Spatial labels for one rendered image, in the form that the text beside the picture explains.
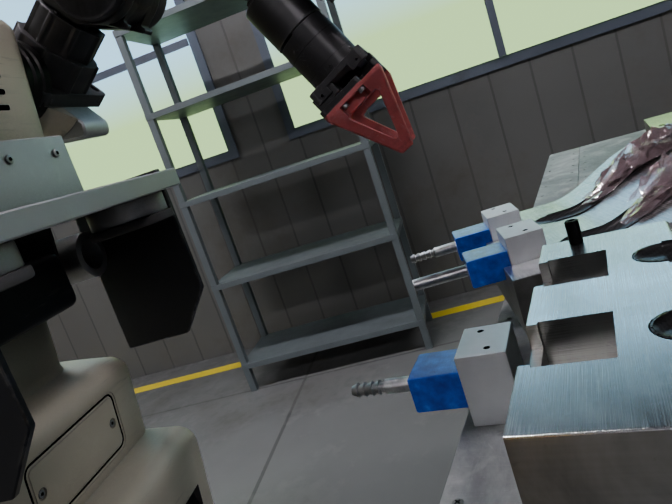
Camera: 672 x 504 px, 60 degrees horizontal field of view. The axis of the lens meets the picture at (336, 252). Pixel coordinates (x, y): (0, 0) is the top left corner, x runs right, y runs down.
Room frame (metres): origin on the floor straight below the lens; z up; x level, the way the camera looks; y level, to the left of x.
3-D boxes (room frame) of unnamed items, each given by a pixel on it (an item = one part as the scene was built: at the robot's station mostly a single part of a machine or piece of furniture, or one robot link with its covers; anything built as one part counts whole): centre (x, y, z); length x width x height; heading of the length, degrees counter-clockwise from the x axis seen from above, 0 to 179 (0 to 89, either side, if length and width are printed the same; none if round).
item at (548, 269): (0.37, -0.15, 0.87); 0.05 x 0.05 x 0.04; 63
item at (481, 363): (0.41, -0.04, 0.83); 0.13 x 0.05 x 0.05; 65
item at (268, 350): (2.71, 0.12, 0.86); 0.89 x 0.38 x 1.72; 77
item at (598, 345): (0.27, -0.10, 0.87); 0.05 x 0.05 x 0.04; 63
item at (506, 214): (0.66, -0.15, 0.85); 0.13 x 0.05 x 0.05; 80
